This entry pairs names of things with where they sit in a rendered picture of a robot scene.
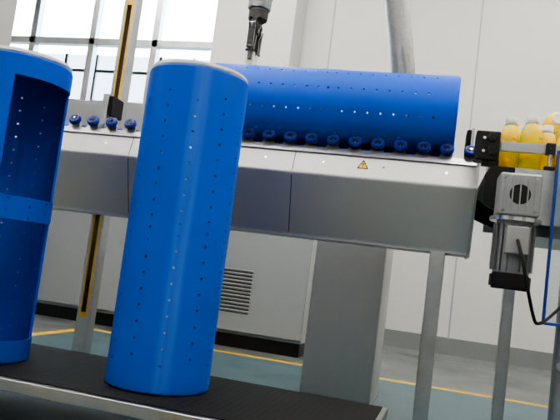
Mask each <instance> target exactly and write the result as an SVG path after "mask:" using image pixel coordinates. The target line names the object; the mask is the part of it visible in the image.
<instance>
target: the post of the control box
mask: <svg viewBox="0 0 560 420"><path fill-rule="evenodd" d="M514 299H515V291H514V290H507V289H503V290H502V305H501V314H500V323H499V331H498V340H497V356H496V365H495V373H494V383H493V391H492V407H491V417H490V420H503V413H504V403H505V395H506V386H507V377H508V360H509V351H510V342H511V334H512V325H513V308H514Z"/></svg>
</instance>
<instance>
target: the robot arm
mask: <svg viewBox="0 0 560 420"><path fill-rule="evenodd" d="M272 2H273V0H248V6H247V7H248V10H249V13H248V20H249V22H248V33H247V45H246V47H247V48H245V51H247V56H246V62H245V64H246V65H257V62H258V57H260V51H261V46H262V40H263V33H262V31H263V28H262V25H263V24H265V23H267V21H268V14H269V13H270V12H271V7H272ZM384 2H385V12H386V21H387V39H388V49H389V58H390V68H391V73H412V74H415V64H414V54H413V35H412V25H411V16H410V6H409V0H384Z"/></svg>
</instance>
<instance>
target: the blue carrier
mask: <svg viewBox="0 0 560 420"><path fill-rule="evenodd" d="M215 64H217V65H221V66H224V67H226V68H231V69H232V70H234V71H236V72H238V73H241V74H242V75H243V76H244V77H245V78H246V79H247V81H248V84H247V85H248V95H247V106H246V112H245V119H244V125H243V130H244V129H246V128H252V129H253V130H254V131H255V135H254V137H253V141H254V142H261V141H262V140H263V139H264V138H263V132H265V131H266V130H273V131H274V132H275V133H276V137H275V138H274V142H275V143H283V142H284V141H285V140H284V137H283V136H284V134H285V133H286V132H295V133H296V134H297V139H296V140H295V143H296V145H304V144H305V143H306V141H305V137H306V135H307V134H309V133H316V134H317V136H318V140H317V146H318V147H324V148H325V147H326V146H327V145H328V143H327V138H328V136H330V135H338V136H339V137H340V143H339V144H338V146H339V148H343V149H348V148H349V147H350V145H349V143H348V141H349V139H350V138H351V137H360V138H361V139H362V145H361V146H360V148H361V150H363V151H370V150H371V149H372V146H371V141H372V140H373V139H374V138H381V139H382V140H383V141H384V142H385V145H384V147H383V148H382V149H383V151H384V152H385V153H392V152H393V151H394V150H395V149H394V147H393V144H394V143H395V142H396V141H397V140H403V141H405V142H407V149H406V153H407V154H414V155H416V153H417V152H418V150H417V145H418V144H419V143H420V142H426V143H429V144H430V145H431V150H430V151H429V154H430V156H434V157H439V156H440V154H441V152H440V147H441V146H442V145H443V144H445V143H449V144H452V145H453V146H454V142H455V134H456V127H457V120H458V105H459V97H460V87H461V78H460V77H459V76H450V75H427V74H412V73H397V72H367V71H352V70H342V69H328V68H324V69H321V68H306V67H276V66H261V65H246V64H233V63H221V62H216V63H215ZM250 103H251V106H250ZM273 105H274V106H275V107H274V106H273ZM286 106H287V108H285V107H286ZM298 107H299V108H298ZM310 108H311V110H310ZM320 108H321V109H322V110H320ZM329 109H331V111H329ZM341 111H342V112H341ZM354 111H356V112H354ZM367 112H368V113H367ZM379 113H381V115H380V114H379ZM393 113H394V116H393ZM406 114H407V117H406ZM419 115H420V116H421V117H419ZM432 117H434V118H432ZM324 131H325V132H324ZM385 136H386V137H385Z"/></svg>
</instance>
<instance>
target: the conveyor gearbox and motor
mask: <svg viewBox="0 0 560 420"><path fill-rule="evenodd" d="M542 186H543V176H541V175H533V174H524V173H514V172H502V173H501V174H500V175H499V177H498V178H497V187H496V196H495V204H494V213H493V215H492V216H490V217H489V220H490V221H492V222H495V223H494V224H493V228H492V245H491V253H490V262H489V269H492V273H489V278H488V285H490V288H501V289H507V290H514V291H521V292H527V300H528V304H529V308H530V312H531V316H532V321H533V323H534V324H535V325H542V324H544V323H545V322H546V321H547V320H546V319H545V320H542V321H541V322H537V321H536V318H535V314H534V311H533V303H532V299H531V294H530V285H531V278H529V276H528V275H529V274H533V259H534V249H535V240H536V231H537V228H536V227H534V226H540V225H542V221H541V220H539V219H537V218H538V217H539V213H540V204H541V196H542Z"/></svg>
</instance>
